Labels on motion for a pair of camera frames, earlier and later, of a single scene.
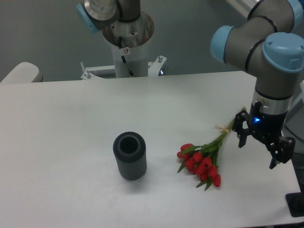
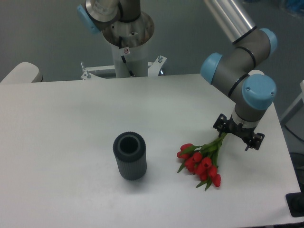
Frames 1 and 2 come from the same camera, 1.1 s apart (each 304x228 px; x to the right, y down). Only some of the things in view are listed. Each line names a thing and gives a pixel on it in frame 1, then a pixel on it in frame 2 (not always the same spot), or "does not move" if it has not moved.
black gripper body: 267,127 to 245,133
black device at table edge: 295,202 does not move
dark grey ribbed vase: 129,149 does not move
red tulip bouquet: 201,160 does not move
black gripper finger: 237,127 to 220,124
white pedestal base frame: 154,69 does not move
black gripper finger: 281,150 to 256,141
